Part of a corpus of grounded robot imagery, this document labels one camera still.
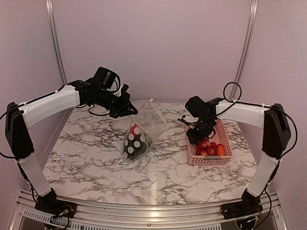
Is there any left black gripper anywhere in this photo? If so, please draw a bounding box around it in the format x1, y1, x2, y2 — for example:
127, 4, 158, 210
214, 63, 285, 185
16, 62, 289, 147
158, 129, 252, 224
95, 88, 137, 118

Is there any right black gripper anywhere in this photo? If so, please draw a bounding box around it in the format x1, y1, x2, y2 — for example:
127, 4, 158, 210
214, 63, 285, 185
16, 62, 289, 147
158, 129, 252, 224
186, 116, 213, 145

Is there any red cherry bunch toy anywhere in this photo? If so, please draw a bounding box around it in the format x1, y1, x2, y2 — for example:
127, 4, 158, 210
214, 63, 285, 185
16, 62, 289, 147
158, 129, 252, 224
194, 138, 217, 156

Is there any red tomato toy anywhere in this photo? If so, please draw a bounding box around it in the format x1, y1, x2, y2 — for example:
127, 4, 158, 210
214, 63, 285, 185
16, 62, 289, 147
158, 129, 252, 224
130, 125, 140, 137

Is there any clear zip top bag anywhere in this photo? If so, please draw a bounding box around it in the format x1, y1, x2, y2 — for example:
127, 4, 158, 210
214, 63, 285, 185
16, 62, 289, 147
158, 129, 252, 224
122, 99, 166, 160

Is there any pink plastic basket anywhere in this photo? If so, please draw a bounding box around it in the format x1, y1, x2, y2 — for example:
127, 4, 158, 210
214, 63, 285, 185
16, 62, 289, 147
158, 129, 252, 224
186, 120, 232, 166

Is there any purple eggplant toy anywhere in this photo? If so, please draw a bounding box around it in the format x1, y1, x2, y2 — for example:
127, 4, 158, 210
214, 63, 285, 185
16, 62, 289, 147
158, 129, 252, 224
123, 133, 146, 159

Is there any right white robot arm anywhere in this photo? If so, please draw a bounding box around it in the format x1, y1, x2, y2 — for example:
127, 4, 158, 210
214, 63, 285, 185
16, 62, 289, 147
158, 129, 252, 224
185, 96, 291, 215

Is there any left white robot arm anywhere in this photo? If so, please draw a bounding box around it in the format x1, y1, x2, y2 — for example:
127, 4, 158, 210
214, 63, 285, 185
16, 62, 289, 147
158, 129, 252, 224
3, 78, 138, 213

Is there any orange red mango toy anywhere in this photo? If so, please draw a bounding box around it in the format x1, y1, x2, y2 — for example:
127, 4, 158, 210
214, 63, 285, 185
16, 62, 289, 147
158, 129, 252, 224
215, 143, 225, 156

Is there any green cucumber toy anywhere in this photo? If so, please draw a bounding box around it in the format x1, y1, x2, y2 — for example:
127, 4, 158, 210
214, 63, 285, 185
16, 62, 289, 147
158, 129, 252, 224
144, 135, 153, 152

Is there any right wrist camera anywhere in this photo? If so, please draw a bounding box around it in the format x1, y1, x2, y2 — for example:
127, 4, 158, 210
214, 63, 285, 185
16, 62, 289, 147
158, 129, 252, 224
177, 96, 205, 125

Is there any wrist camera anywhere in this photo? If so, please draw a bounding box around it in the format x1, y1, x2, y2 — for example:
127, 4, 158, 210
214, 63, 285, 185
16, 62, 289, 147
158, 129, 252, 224
90, 67, 129, 97
177, 96, 205, 125

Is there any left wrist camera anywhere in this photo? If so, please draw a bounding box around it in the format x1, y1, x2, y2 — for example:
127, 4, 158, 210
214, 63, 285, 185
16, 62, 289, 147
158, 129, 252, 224
90, 67, 129, 97

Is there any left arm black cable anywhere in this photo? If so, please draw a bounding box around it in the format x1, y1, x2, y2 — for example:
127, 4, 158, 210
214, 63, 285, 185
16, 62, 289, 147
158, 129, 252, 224
87, 105, 111, 116

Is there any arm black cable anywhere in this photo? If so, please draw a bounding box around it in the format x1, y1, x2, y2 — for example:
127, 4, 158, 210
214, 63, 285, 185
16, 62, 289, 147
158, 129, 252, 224
87, 105, 111, 116
215, 81, 298, 163

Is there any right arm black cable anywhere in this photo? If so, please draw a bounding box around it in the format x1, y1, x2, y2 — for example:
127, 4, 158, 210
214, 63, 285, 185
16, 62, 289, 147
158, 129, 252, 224
215, 81, 298, 163

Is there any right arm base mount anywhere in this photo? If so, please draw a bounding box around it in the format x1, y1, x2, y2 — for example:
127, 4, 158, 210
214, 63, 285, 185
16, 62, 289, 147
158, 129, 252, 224
220, 201, 263, 219

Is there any right aluminium frame post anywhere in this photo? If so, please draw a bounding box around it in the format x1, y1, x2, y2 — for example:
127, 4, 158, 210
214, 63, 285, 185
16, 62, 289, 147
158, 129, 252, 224
235, 0, 259, 83

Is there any aluminium frame post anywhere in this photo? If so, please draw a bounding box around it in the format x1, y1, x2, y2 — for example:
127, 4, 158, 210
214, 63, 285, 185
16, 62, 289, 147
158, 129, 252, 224
235, 0, 259, 83
45, 0, 70, 84

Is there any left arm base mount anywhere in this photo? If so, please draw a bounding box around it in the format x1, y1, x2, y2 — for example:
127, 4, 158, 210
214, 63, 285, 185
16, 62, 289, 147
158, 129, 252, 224
35, 199, 77, 218

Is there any left aluminium frame post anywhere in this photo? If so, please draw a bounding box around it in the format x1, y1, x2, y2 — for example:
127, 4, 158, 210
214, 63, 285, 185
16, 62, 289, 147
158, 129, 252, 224
45, 0, 70, 84

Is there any curved aluminium front rail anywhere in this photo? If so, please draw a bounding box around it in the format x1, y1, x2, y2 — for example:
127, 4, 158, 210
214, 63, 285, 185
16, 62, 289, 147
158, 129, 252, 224
8, 191, 288, 230

